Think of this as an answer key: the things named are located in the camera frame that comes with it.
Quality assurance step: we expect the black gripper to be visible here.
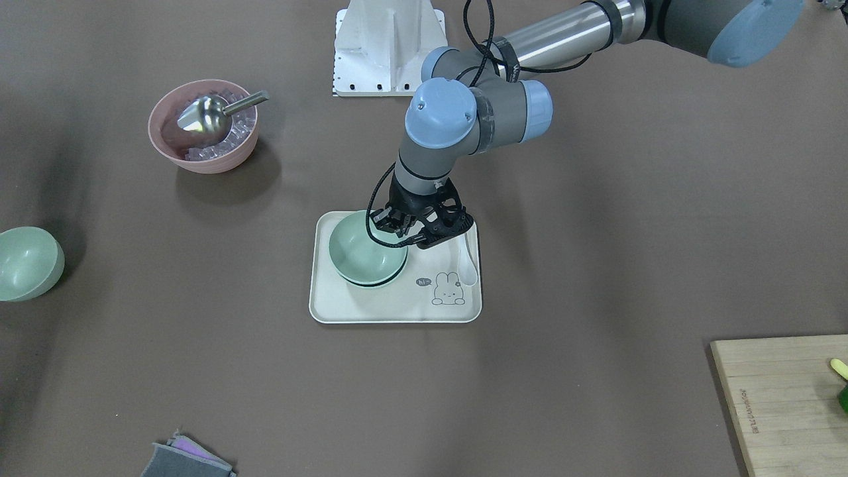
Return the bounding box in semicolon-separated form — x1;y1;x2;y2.
370;176;474;248

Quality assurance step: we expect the green bowl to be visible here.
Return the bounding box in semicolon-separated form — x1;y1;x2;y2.
337;262;407;289
328;209;408;283
1;227;66;302

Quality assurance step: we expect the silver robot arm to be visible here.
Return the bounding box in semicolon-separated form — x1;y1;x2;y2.
364;1;804;248

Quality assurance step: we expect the white spoon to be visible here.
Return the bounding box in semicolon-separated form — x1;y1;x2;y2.
457;233;479;287

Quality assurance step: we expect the beige rabbit tray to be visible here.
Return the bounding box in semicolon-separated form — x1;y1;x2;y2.
309;211;484;324

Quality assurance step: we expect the green bowl on tray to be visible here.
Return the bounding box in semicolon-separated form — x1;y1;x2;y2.
337;262;407;289

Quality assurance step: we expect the metal ice scoop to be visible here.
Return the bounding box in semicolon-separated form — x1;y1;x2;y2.
176;91;270;148

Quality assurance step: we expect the pink bowl with ice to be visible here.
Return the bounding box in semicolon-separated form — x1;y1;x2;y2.
146;79;258;174

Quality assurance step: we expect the grey folded cloth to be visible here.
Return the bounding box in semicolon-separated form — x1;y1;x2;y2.
142;432;237;476

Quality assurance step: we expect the wooden cutting board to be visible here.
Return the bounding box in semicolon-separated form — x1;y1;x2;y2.
710;335;847;476

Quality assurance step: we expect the yellow plastic knife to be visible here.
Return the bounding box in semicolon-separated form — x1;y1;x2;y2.
829;358;848;381

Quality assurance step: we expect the green lime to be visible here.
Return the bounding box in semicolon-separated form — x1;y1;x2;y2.
837;386;848;414

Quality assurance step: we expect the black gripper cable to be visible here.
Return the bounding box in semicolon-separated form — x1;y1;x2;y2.
364;0;594;246

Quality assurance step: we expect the white pedestal column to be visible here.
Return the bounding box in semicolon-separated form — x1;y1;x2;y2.
333;1;447;97

